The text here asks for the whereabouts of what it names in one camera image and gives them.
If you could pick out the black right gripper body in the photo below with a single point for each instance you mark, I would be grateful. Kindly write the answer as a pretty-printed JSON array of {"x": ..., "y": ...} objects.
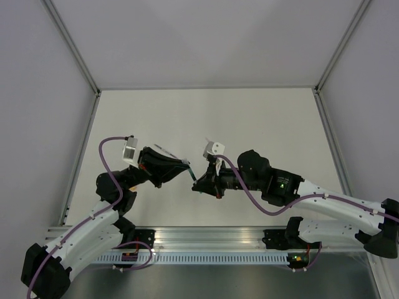
[{"x": 223, "y": 175}]

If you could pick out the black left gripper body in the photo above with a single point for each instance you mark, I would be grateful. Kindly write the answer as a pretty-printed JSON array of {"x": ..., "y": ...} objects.
[{"x": 142, "y": 164}]

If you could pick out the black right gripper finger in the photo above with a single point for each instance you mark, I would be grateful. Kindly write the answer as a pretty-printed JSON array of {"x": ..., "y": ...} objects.
[
  {"x": 209, "y": 189},
  {"x": 208, "y": 177}
]

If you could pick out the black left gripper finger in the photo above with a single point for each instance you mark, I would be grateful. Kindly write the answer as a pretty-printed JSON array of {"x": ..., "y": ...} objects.
[
  {"x": 164, "y": 173},
  {"x": 157, "y": 159}
]

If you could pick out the green fineliner pen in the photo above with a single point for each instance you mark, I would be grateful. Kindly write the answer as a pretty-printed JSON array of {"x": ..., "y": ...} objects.
[{"x": 191, "y": 172}]

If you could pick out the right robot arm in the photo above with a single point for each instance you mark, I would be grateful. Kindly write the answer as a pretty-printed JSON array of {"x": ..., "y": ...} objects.
[{"x": 273, "y": 191}]

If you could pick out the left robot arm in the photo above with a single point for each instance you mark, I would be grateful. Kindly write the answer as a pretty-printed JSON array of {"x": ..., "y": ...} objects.
[{"x": 49, "y": 269}]

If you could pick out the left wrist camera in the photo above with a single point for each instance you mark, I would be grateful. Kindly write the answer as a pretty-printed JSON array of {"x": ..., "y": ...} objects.
[{"x": 129, "y": 152}]

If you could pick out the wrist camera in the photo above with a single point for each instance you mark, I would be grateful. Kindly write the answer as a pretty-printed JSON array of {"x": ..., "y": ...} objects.
[
  {"x": 213, "y": 148},
  {"x": 129, "y": 152}
]

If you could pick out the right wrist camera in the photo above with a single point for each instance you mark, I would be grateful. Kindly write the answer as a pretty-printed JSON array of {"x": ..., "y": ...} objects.
[{"x": 213, "y": 148}]

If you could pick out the aluminium mounting rail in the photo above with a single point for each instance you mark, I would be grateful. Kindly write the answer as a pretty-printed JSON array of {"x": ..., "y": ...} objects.
[{"x": 181, "y": 239}]

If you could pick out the white slotted cable duct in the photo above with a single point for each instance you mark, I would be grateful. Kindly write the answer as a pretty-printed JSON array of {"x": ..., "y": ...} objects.
[{"x": 193, "y": 258}]

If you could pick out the left aluminium frame post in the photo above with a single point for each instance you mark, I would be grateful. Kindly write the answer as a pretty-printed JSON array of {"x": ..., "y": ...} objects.
[{"x": 65, "y": 35}]

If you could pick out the aluminium frame post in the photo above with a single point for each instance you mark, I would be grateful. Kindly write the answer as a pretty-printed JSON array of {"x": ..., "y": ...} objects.
[
  {"x": 343, "y": 43},
  {"x": 65, "y": 35}
]

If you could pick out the right aluminium frame post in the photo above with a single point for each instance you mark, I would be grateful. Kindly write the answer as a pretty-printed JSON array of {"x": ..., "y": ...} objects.
[{"x": 343, "y": 43}]

